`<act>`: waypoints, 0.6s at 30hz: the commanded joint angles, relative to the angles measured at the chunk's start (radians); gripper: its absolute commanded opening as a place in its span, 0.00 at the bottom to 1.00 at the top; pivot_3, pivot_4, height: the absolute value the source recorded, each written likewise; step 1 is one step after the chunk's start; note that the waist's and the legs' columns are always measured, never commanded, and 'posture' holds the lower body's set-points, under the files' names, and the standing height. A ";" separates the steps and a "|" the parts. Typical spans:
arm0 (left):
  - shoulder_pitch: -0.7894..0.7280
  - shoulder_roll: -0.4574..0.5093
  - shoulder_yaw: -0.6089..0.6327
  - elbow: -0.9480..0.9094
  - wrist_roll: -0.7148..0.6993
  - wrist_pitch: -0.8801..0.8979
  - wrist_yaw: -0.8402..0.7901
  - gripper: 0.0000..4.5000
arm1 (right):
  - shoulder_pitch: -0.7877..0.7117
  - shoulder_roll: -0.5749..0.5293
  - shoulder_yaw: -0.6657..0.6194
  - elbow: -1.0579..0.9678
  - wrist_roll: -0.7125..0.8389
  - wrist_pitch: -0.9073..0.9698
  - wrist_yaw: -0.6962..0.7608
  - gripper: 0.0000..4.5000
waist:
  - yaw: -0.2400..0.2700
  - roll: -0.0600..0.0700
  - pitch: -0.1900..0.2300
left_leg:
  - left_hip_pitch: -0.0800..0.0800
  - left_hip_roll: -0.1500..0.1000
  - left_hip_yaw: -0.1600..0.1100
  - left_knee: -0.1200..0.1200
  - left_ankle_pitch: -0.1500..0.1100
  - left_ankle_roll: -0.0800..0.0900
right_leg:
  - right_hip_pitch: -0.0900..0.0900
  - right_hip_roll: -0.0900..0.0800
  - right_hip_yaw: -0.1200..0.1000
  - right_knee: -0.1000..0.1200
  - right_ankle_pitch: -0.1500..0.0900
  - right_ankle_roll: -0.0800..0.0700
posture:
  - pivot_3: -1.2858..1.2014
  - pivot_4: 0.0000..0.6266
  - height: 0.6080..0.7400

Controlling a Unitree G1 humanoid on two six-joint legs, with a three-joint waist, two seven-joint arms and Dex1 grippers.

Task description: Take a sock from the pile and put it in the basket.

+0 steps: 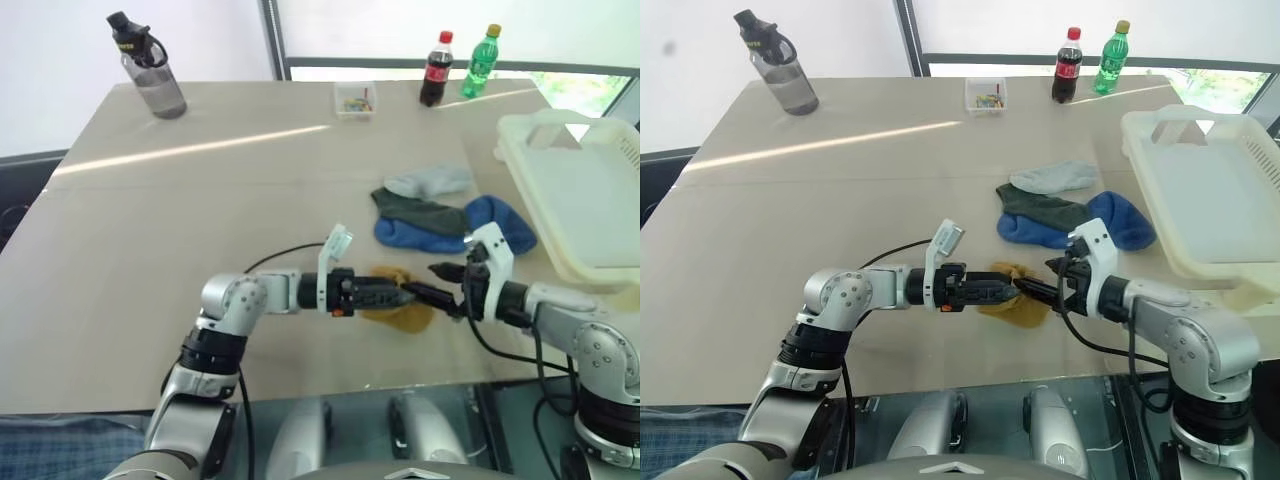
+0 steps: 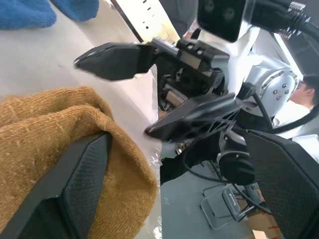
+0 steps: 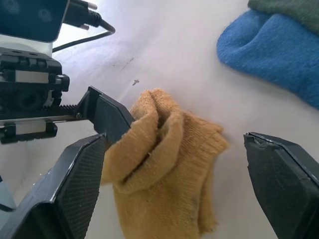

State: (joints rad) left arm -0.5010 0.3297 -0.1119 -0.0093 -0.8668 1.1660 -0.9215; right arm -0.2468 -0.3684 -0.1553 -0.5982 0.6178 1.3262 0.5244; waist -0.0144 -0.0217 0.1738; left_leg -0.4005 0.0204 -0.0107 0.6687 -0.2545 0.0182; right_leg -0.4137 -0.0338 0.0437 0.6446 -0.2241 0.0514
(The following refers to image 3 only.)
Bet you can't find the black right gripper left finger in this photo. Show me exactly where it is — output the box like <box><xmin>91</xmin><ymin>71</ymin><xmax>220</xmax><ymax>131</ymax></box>
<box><xmin>0</xmin><ymin>133</ymin><xmax>108</xmax><ymax>239</ymax></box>

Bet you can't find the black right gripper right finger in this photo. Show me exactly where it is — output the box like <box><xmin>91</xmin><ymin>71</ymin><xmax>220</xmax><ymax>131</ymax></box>
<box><xmin>243</xmin><ymin>131</ymin><xmax>319</xmax><ymax>239</ymax></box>

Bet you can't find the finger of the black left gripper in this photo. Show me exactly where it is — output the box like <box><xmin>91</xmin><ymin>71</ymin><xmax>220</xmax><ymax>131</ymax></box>
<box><xmin>74</xmin><ymin>86</ymin><xmax>135</xmax><ymax>145</ymax></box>

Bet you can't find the mustard yellow sock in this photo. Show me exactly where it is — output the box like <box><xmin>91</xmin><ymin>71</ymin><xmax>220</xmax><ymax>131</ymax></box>
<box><xmin>101</xmin><ymin>87</ymin><xmax>230</xmax><ymax>239</ymax></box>

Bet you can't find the blue sock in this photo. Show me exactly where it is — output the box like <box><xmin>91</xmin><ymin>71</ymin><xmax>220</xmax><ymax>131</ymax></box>
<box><xmin>216</xmin><ymin>9</ymin><xmax>319</xmax><ymax>110</ymax></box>

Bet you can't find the dark green sock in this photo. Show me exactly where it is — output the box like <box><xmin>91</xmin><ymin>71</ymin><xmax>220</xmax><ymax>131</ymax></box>
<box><xmin>248</xmin><ymin>0</ymin><xmax>319</xmax><ymax>33</ymax></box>

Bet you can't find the beige table cover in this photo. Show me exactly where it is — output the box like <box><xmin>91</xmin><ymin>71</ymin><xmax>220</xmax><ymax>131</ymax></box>
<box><xmin>0</xmin><ymin>0</ymin><xmax>319</xmax><ymax>239</ymax></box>

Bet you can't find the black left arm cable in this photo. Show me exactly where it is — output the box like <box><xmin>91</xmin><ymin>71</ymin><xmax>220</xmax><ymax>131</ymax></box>
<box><xmin>52</xmin><ymin>0</ymin><xmax>117</xmax><ymax>53</ymax></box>

